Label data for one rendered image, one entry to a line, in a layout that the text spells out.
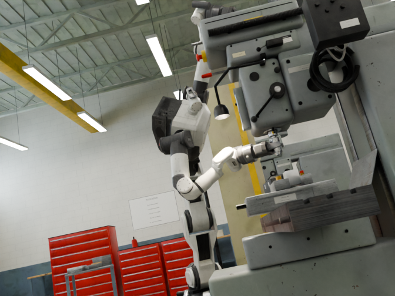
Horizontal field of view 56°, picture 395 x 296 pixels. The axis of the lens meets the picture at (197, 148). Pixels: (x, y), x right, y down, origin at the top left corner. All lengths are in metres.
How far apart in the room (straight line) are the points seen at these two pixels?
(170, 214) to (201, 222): 8.67
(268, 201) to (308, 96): 0.52
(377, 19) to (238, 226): 2.13
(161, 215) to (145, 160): 1.75
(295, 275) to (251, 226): 1.89
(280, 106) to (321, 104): 0.18
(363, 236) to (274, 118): 0.60
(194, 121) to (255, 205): 0.73
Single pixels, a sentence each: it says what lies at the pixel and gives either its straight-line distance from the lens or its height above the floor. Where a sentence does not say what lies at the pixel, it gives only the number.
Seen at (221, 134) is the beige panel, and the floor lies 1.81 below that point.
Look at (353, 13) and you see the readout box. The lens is 1.61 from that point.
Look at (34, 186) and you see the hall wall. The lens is 12.42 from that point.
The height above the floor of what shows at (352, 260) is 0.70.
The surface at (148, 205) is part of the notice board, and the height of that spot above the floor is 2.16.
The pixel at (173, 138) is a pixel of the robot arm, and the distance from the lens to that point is 1.89.
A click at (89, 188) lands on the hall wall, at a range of 11.63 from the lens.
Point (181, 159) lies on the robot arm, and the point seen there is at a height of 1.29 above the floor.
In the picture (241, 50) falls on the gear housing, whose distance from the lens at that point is 1.76.
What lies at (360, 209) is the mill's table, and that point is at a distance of 1.07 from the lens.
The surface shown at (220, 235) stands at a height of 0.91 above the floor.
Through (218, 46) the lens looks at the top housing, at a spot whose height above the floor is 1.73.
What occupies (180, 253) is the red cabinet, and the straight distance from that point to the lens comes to 6.26.
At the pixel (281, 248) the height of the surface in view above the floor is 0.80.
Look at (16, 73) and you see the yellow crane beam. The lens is 8.20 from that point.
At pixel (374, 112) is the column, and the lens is 1.63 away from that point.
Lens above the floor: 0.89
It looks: 14 degrees up
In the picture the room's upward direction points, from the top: 12 degrees counter-clockwise
